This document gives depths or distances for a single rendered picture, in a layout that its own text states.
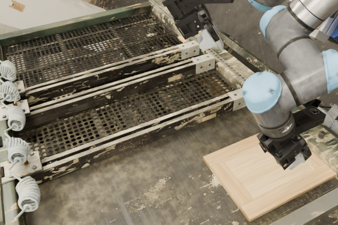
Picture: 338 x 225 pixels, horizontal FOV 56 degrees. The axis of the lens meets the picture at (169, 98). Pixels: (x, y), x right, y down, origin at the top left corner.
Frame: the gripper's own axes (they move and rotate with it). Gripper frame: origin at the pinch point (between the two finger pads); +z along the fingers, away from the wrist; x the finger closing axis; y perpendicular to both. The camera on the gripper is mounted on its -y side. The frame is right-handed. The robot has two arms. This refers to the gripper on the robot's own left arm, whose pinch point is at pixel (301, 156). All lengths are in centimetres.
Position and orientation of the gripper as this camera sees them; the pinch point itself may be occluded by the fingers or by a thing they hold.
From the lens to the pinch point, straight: 93.0
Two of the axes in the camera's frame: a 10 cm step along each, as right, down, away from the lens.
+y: -7.4, 6.7, -0.3
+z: 4.8, 5.6, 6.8
